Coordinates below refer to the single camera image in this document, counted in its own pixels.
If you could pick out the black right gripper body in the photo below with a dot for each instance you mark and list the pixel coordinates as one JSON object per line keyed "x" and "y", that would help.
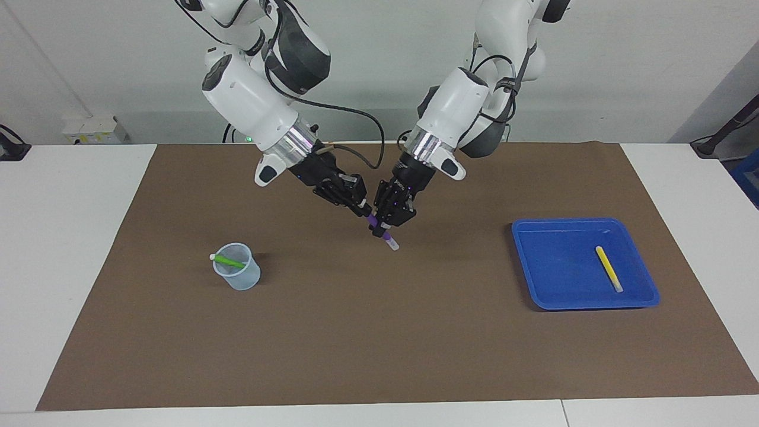
{"x": 326, "y": 175}

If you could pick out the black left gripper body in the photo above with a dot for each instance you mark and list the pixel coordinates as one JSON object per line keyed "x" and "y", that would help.
{"x": 400, "y": 193}

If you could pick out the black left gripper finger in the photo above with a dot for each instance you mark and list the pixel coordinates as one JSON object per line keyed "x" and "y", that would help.
{"x": 390, "y": 225}
{"x": 367, "y": 210}
{"x": 378, "y": 230}

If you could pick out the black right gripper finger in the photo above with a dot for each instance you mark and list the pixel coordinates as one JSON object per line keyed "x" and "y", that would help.
{"x": 356, "y": 207}

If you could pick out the purple pen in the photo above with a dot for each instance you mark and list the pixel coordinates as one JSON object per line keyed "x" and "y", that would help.
{"x": 372, "y": 221}

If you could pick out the green pen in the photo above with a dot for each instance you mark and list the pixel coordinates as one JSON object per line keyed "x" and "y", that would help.
{"x": 228, "y": 261}

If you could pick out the yellow pen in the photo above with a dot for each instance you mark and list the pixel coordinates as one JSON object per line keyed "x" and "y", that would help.
{"x": 609, "y": 268}

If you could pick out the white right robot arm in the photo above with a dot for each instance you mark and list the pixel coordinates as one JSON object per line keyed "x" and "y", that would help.
{"x": 249, "y": 101}

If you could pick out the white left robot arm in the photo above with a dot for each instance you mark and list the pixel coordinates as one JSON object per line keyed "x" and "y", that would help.
{"x": 456, "y": 107}

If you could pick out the blue plastic tray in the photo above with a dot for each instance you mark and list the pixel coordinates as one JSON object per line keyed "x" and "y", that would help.
{"x": 557, "y": 267}

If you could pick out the brown table mat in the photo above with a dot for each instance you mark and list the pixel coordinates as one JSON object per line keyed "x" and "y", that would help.
{"x": 379, "y": 332}

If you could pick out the translucent plastic cup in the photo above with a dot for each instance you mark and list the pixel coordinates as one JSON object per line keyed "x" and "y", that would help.
{"x": 246, "y": 280}

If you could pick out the black stand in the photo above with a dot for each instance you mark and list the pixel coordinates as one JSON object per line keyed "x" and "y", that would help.
{"x": 711, "y": 145}

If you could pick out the blue crate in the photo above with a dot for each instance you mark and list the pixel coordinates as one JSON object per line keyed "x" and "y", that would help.
{"x": 748, "y": 178}

